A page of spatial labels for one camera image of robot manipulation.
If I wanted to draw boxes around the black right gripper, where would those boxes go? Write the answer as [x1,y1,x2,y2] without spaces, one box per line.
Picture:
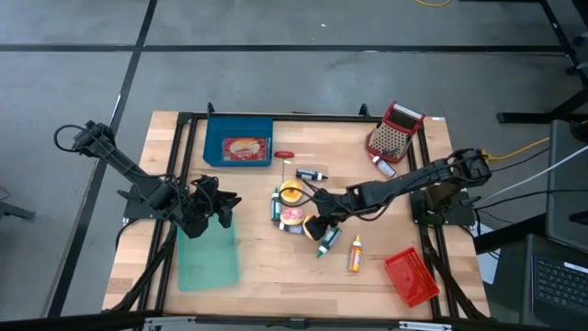
[306,186,364,238]

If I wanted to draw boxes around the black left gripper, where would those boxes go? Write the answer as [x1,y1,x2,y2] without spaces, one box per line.
[181,175,243,239]

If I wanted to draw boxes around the green paint bottle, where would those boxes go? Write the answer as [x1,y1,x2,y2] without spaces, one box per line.
[315,226,344,258]
[270,187,282,223]

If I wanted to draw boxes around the purple paint bottle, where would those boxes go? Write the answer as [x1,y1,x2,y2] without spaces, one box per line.
[274,221,305,235]

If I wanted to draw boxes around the yellow plush donut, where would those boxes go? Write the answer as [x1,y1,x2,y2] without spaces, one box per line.
[279,178,305,205]

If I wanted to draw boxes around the black paint bottle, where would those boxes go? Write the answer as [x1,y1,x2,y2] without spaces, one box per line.
[295,168,329,182]

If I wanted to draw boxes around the red snack packet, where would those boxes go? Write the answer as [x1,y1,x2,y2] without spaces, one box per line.
[221,136,270,163]

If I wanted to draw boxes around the pink paint bottle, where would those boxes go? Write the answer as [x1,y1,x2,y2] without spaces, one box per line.
[369,154,397,179]

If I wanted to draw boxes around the teal translucent plastic bin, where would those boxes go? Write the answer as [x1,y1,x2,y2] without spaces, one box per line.
[176,213,242,292]

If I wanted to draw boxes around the blue plastic bin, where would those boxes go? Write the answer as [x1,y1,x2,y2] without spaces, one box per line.
[202,117,275,168]

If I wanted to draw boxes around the red plastic mesh basket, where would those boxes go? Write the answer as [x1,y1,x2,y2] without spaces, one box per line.
[384,246,441,308]

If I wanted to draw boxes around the red metal box grater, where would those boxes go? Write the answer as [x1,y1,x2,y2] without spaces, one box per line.
[366,100,426,165]

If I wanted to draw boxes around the white paper sheet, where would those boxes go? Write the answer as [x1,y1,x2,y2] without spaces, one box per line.
[476,250,500,286]

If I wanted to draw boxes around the dark desk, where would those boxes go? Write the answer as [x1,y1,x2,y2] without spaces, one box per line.
[498,233,588,331]

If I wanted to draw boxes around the grey stand leg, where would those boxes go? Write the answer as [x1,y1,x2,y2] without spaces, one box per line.
[0,186,37,222]

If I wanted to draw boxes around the black stand base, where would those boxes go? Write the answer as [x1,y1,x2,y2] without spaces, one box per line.
[497,0,588,125]

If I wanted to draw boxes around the black laptop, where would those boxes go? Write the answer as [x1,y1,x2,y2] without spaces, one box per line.
[530,255,588,325]

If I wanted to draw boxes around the grey cabinet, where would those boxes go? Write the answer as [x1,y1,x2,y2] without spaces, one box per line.
[546,120,588,253]

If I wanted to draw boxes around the red T-handle hex key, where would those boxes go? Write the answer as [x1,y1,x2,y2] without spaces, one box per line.
[274,150,296,184]

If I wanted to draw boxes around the black aluminium table frame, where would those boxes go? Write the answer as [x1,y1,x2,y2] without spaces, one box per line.
[0,101,588,331]

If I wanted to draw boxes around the silver aluminium bracket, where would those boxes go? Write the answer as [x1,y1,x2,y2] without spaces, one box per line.
[398,320,454,331]
[143,315,198,331]

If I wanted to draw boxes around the yellow power cable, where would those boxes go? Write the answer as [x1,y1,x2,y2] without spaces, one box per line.
[480,136,551,163]

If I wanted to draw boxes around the white cable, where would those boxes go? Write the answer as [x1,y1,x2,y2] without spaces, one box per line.
[477,145,588,203]

